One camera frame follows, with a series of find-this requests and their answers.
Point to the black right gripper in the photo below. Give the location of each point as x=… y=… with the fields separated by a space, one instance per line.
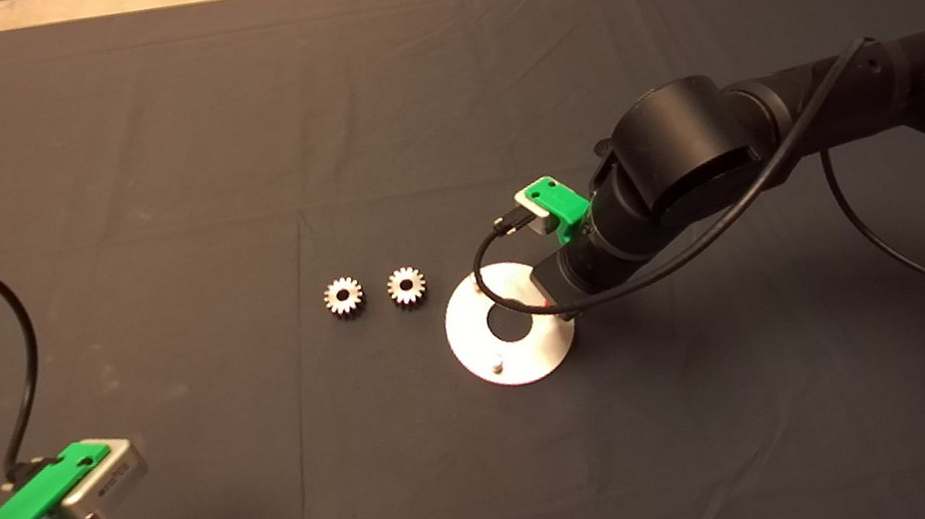
x=596 y=270

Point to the round metal carrier plate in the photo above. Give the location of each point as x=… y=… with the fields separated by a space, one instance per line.
x=476 y=342

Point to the dark grey table cloth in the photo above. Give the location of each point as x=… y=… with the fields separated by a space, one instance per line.
x=438 y=113

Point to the small steel planetary gear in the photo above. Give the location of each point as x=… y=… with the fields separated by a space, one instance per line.
x=399 y=298
x=336 y=309

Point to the green right camera mount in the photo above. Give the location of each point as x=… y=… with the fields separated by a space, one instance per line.
x=561 y=201

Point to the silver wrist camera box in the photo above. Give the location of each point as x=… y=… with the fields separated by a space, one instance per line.
x=533 y=218
x=107 y=483

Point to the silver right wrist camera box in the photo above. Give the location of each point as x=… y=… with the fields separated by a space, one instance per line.
x=533 y=218

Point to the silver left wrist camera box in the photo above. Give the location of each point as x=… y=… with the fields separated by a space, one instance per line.
x=107 y=483

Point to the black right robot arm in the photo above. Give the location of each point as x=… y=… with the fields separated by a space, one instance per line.
x=686 y=137

